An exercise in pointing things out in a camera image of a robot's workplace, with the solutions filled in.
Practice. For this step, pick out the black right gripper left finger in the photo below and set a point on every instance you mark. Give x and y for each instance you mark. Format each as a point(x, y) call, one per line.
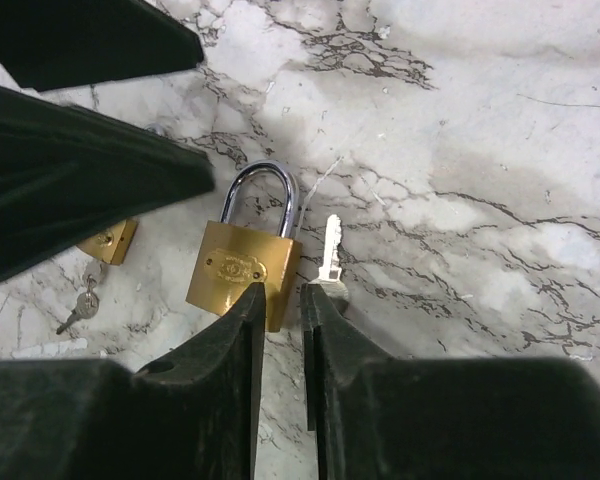
point(190, 414)

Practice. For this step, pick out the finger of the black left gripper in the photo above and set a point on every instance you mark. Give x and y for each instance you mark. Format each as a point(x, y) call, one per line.
point(50, 45)
point(67, 173)

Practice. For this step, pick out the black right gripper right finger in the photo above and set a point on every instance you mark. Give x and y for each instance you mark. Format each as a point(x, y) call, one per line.
point(376, 416)

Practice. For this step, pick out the small brass padlock long shackle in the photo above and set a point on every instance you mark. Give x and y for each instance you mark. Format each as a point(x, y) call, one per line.
point(111, 245)

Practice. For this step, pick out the silver key of medium padlock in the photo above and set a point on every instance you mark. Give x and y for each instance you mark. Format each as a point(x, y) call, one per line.
point(329, 273)

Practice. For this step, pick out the medium brass padlock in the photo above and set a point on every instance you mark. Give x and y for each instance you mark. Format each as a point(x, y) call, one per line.
point(232, 257)

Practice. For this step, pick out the small key on table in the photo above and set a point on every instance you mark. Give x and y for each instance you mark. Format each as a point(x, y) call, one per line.
point(87, 302)

